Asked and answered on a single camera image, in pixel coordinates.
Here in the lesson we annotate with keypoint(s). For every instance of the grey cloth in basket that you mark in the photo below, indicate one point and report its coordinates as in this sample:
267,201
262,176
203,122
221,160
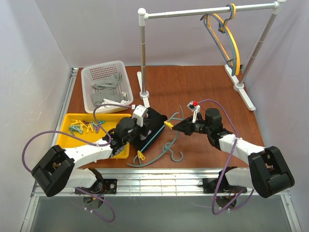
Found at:
105,84

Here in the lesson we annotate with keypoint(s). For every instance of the black underwear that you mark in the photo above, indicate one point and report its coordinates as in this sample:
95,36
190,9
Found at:
160,122

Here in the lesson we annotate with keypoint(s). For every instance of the teal plastic hanger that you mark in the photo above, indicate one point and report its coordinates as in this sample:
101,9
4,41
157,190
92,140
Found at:
166,148

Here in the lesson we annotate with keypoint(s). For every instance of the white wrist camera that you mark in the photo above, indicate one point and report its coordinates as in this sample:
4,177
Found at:
195,108
139,114

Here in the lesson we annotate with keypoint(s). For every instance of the pale yellow clothespin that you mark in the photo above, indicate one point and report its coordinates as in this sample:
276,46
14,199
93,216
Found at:
77,122

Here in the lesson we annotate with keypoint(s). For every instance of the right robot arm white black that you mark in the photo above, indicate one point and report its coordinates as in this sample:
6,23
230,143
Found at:
268,172

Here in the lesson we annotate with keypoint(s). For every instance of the aluminium rail frame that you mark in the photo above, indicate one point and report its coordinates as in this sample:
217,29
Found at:
168,182

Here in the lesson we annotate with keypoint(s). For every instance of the white plastic laundry basket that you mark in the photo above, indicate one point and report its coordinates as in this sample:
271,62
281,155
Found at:
95,72

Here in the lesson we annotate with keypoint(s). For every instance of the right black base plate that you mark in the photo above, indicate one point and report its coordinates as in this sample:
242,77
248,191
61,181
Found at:
209,186

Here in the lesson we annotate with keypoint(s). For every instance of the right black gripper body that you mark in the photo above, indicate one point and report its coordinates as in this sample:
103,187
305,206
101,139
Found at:
190,126

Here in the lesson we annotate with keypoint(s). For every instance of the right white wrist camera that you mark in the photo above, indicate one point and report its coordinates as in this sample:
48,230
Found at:
195,108

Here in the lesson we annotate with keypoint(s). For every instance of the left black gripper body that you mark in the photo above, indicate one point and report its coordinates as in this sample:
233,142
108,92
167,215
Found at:
147,130

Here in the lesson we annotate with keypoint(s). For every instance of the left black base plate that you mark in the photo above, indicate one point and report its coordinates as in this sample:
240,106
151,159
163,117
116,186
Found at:
109,186

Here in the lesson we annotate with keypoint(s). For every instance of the white metal clothes rack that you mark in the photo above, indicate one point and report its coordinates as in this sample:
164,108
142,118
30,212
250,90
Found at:
223,12

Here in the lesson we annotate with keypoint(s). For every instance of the yellow plastic tray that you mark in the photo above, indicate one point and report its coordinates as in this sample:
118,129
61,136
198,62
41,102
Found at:
111,120

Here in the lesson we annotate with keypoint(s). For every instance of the teal clothespin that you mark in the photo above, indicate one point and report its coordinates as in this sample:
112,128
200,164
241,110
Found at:
75,128

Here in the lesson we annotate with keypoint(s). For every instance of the white cloth in basket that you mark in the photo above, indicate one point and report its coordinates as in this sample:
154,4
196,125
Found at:
112,97

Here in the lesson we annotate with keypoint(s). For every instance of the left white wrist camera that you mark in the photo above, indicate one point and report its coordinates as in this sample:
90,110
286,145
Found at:
139,114

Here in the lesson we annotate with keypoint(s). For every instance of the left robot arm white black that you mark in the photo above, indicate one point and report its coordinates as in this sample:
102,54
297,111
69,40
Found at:
60,168

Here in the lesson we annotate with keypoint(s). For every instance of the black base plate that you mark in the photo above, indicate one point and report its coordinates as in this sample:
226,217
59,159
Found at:
209,186
109,186

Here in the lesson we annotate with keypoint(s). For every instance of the yellow plastic hanger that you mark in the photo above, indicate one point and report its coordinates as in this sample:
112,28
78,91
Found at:
233,62

